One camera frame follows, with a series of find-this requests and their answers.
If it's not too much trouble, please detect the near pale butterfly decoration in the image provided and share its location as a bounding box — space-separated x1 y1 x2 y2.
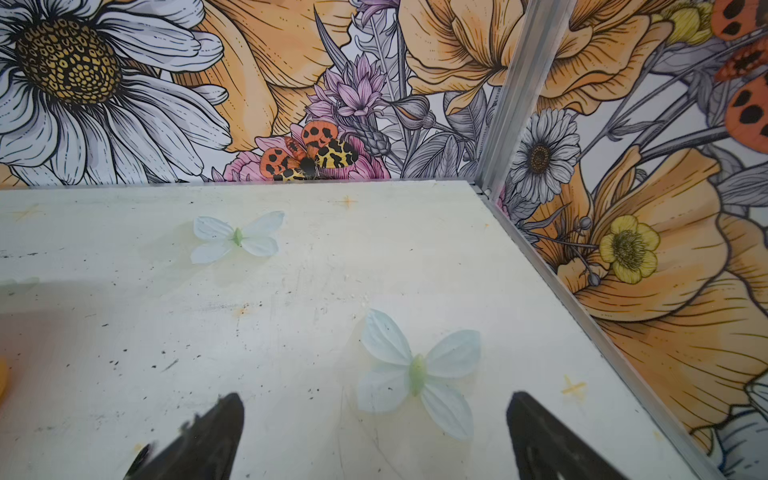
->
356 310 481 441

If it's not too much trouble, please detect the aluminium corner post right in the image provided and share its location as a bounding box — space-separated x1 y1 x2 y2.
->
475 1 575 202

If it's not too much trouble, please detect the far pale butterfly decoration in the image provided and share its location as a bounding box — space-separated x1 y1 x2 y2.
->
190 211 285 265

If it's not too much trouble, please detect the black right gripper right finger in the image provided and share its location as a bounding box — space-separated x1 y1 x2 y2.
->
506 391 626 480

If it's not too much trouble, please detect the pale butterfly decoration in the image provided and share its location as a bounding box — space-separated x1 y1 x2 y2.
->
356 310 481 441
190 211 285 265

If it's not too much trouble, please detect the yellow plastic bin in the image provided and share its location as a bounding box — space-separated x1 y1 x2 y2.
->
0 358 9 398

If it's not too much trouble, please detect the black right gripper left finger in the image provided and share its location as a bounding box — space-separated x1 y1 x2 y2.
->
124 392 245 480

